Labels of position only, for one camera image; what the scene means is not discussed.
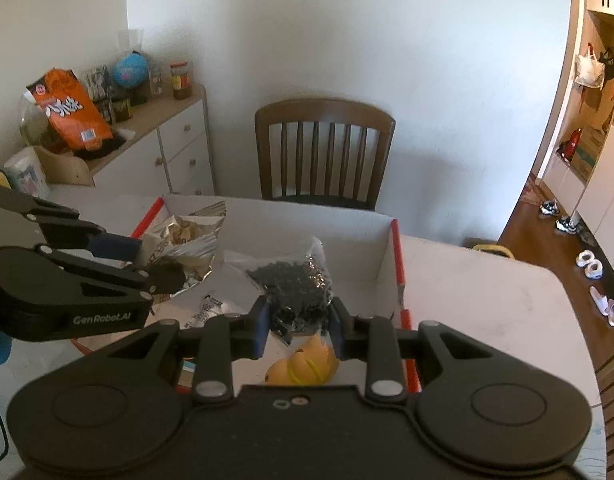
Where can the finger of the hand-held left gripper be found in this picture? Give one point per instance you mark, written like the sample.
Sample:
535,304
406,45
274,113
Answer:
117,247
162,277

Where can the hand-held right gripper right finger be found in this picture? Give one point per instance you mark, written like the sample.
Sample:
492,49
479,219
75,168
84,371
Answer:
337,332

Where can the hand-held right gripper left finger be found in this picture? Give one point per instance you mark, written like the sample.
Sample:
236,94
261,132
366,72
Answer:
261,327

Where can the silver foil snack packet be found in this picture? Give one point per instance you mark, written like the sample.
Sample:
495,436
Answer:
187,240

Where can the yellow plush duck toy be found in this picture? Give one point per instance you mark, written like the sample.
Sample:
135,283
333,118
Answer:
297,365

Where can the clear bag of tea leaves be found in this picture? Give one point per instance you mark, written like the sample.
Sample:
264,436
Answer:
292,280

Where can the red cardboard box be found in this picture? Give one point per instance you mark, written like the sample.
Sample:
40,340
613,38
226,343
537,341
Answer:
367,255

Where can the white blue patterned desktop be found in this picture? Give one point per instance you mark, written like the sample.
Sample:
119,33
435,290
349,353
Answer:
487,300

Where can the white printed paper packet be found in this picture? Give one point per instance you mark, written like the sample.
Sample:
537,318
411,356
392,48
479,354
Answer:
207,307

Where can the wooden basket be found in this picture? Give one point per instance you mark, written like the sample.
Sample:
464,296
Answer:
62,167

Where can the white sideboard cabinet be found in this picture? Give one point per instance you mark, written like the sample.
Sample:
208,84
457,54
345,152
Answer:
182,160

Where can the patterned paper roll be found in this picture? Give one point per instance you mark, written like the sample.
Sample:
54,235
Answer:
27,172

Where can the orange snack bag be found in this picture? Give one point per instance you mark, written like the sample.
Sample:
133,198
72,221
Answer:
69,110

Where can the clear plastic container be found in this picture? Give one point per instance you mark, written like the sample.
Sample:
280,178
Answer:
32,125

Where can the small glass bottle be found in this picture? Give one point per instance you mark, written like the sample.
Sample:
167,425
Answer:
155,82

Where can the yellow rimmed stool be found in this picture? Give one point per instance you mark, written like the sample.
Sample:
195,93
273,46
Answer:
492,247

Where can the glass jar with red lid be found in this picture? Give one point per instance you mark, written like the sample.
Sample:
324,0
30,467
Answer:
181,82

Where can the small blue globe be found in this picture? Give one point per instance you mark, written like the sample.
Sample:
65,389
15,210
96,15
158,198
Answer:
129,70

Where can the dark sneaker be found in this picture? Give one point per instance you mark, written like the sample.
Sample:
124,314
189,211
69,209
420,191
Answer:
549,208
565,224

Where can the white fluffy slipper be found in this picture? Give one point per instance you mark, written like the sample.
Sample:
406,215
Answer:
594,270
584,260

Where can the white flat slipper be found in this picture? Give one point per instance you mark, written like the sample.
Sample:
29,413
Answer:
599,302
613,314

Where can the red bag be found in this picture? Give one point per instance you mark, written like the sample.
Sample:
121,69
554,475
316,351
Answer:
569,147

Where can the hanging tote bag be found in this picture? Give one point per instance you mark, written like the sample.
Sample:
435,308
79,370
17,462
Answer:
587,72

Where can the dark hanging cap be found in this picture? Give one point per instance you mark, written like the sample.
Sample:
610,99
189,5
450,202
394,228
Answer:
607,64

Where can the white wall cabinet unit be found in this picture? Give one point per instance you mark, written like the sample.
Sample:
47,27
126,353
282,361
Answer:
602,185

